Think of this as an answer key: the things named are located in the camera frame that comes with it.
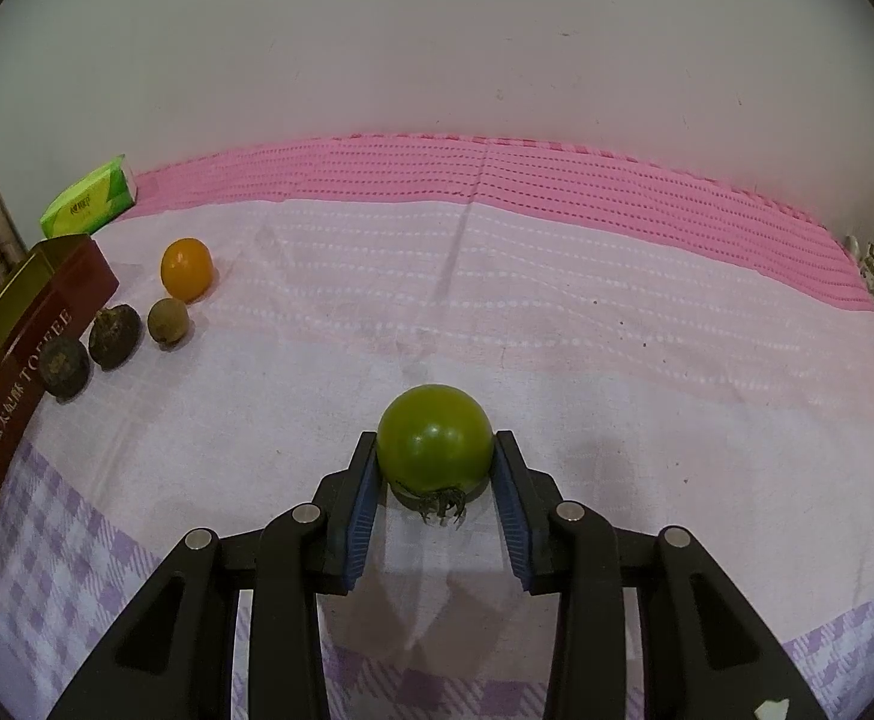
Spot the dark brown passion fruit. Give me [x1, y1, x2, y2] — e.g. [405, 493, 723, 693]
[89, 304, 142, 371]

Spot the brown kiwi fruit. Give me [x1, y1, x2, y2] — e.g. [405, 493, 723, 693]
[147, 298, 190, 348]

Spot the green tomato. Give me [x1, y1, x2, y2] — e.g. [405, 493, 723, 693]
[377, 383, 495, 525]

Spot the small yellow orange fruit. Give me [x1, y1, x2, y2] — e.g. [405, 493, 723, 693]
[160, 238, 214, 304]

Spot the pink purple checked tablecloth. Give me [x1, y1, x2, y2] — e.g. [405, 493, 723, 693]
[0, 137, 874, 718]

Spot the red gold toffee tin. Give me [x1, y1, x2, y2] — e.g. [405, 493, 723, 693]
[0, 236, 118, 492]

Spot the green tissue pack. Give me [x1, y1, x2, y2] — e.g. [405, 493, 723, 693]
[40, 154, 137, 239]

